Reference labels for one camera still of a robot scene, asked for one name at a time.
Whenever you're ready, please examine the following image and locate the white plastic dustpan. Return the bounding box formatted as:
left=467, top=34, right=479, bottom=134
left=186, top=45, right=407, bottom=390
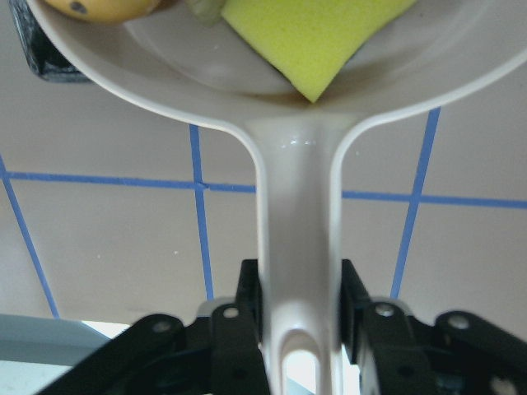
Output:
left=30, top=1, right=526, bottom=394

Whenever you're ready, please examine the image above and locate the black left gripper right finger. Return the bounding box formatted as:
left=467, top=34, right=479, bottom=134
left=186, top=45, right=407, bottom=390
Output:
left=339, top=259, right=526, bottom=394

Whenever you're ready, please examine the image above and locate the pale yellow peel toy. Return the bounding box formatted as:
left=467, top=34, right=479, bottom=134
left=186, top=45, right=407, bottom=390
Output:
left=185, top=0, right=226, bottom=26

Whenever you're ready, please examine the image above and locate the orange potato toy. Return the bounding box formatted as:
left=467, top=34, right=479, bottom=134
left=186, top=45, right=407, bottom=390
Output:
left=45, top=0, right=161, bottom=24

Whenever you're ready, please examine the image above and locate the pink bin with black bag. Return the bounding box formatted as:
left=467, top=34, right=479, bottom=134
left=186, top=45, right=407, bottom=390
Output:
left=8, top=0, right=91, bottom=83

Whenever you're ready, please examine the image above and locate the yellow green sponge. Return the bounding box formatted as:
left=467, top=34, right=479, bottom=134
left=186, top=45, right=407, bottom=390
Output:
left=221, top=0, right=414, bottom=103

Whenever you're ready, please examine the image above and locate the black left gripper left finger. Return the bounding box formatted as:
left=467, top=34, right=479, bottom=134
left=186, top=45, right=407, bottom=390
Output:
left=41, top=259, right=271, bottom=394

